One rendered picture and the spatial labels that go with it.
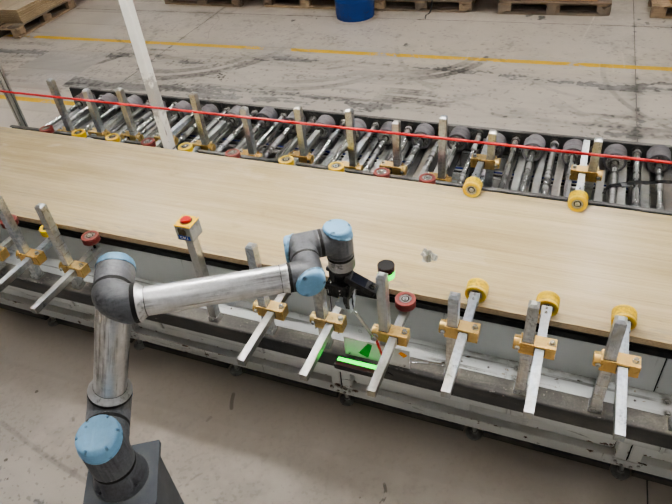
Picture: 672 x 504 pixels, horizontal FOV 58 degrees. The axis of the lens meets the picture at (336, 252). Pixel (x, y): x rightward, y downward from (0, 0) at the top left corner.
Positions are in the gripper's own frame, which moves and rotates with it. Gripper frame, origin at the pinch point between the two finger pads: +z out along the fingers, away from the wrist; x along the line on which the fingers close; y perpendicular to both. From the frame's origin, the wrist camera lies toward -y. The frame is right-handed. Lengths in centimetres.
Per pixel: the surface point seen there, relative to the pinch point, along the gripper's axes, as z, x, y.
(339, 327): 16.8, -5.3, 8.3
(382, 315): 6.0, -6.1, -8.8
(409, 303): 10.8, -19.0, -15.0
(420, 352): 39.4, -21.0, -18.8
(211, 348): 85, -30, 96
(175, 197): 12, -59, 115
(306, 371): 15.8, 18.3, 11.6
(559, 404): 31, -5, -73
